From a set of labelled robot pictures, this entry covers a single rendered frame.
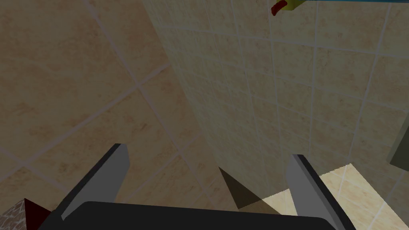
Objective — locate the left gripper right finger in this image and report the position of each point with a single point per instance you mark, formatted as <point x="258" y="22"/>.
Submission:
<point x="309" y="188"/>

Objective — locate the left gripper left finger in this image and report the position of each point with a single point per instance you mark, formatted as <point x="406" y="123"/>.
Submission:
<point x="103" y="179"/>

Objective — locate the grey-green block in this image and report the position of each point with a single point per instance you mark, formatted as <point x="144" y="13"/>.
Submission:
<point x="400" y="150"/>

